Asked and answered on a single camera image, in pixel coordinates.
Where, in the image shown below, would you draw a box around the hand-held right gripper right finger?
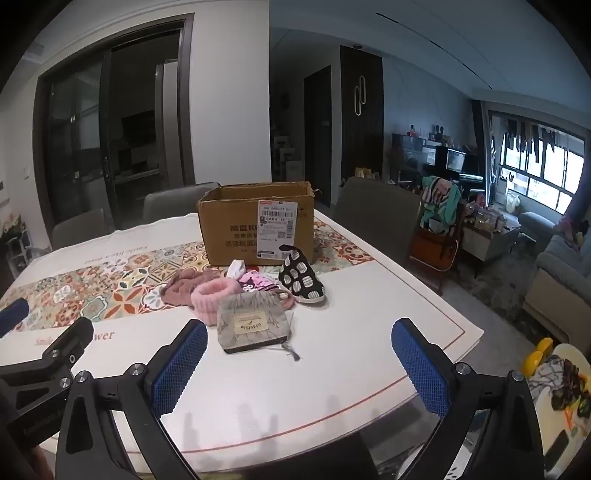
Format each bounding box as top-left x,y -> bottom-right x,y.
390,318 -> 546,480

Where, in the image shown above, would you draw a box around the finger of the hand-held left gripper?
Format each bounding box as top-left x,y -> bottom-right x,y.
0,316 -> 95,393
0,298 -> 30,337

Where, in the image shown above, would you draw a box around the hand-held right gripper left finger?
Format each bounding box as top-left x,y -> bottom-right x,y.
54,318 -> 209,480

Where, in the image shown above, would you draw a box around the pink fuzzy headband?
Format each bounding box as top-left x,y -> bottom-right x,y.
191,278 -> 296,320

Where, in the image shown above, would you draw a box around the grey zip pouch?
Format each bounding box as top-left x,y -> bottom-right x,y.
217,292 -> 301,361

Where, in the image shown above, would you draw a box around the brown pink towel cloth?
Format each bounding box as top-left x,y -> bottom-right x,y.
161,268 -> 228,309

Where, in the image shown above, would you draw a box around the pink printed pouch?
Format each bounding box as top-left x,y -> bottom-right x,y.
238,271 -> 282,294

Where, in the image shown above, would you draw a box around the black white patterned pouch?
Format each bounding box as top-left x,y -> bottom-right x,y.
278,244 -> 329,305

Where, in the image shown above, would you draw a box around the brown cardboard box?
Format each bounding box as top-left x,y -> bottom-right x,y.
198,181 -> 320,267

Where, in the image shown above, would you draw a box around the white flowers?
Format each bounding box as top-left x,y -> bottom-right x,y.
0,215 -> 28,241

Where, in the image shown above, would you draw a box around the grey dining chair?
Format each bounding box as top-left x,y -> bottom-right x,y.
333,176 -> 422,267
142,182 -> 223,224
51,208 -> 110,251

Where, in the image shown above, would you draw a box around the wooden chair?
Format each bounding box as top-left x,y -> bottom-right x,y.
409,203 -> 465,296

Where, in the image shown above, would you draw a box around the yellow toy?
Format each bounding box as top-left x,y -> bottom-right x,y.
522,337 -> 555,376

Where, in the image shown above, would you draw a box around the cluttered coffee table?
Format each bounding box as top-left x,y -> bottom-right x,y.
462,210 -> 522,265

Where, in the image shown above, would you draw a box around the grey sofa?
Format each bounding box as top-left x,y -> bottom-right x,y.
524,231 -> 591,343

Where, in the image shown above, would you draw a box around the clothes pile on chair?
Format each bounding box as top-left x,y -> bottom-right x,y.
419,175 -> 463,234

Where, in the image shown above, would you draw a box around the grey ottoman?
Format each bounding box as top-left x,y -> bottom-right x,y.
517,211 -> 557,241

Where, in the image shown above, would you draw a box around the dark glass sliding door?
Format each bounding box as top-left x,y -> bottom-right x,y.
34,14 -> 195,232

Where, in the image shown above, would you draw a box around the black piano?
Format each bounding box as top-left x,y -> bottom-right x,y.
434,145 -> 485,195

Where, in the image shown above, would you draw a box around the black cabinet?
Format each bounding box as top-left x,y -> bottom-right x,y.
392,133 -> 439,186

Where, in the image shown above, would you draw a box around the stack of storage boxes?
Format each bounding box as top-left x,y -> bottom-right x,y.
272,134 -> 304,184

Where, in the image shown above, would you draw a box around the large window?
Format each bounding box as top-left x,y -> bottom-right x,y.
488,111 -> 591,214

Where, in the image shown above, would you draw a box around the hanging laundry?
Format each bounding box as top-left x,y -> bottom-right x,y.
502,117 -> 560,163

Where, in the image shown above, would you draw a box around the loop-shaped wall lamp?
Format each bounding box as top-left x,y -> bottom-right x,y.
353,76 -> 368,116

